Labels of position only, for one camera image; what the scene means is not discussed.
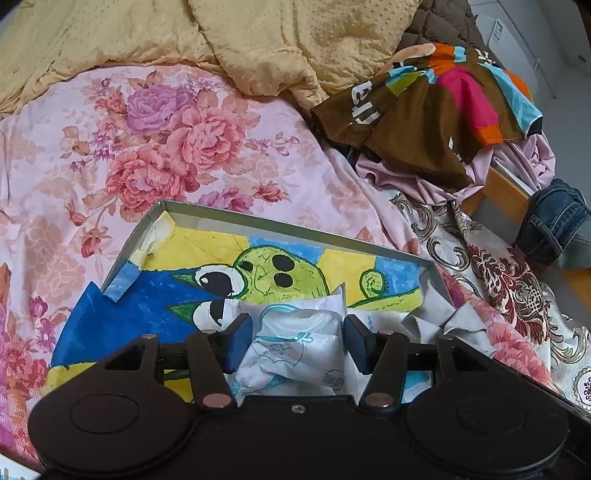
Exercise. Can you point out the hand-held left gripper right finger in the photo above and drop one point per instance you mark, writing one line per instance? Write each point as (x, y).
(358, 341)

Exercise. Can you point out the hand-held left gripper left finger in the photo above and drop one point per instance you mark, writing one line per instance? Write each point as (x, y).
(240, 339)

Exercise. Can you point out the white plastic packet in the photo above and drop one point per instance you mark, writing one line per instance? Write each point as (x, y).
(383, 323)
(286, 332)

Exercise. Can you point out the cardboard box with cartoon drawing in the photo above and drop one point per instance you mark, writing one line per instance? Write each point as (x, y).
(300, 258)

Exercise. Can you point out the light grey cloth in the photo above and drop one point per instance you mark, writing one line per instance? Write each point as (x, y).
(461, 323)

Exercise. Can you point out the damask patterned bedsheet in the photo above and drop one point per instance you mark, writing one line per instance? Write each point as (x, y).
(498, 277)

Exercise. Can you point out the pink floral quilt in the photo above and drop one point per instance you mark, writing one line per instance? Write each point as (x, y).
(161, 138)

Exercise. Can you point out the blue jeans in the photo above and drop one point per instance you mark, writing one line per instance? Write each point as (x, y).
(549, 221)

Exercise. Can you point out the brown colourful printed cloth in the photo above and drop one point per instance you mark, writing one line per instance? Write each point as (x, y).
(415, 120)

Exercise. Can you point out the lilac cloth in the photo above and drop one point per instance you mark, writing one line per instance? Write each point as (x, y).
(521, 161)

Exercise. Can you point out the yellow dotted blanket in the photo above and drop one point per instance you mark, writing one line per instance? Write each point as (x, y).
(138, 32)

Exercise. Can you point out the white air conditioner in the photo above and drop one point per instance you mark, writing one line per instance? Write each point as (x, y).
(494, 41)

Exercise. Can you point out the brown quilted jacket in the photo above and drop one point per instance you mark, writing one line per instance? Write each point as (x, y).
(443, 23)

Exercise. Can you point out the wooden bed rail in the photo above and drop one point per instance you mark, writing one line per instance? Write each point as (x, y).
(503, 194)

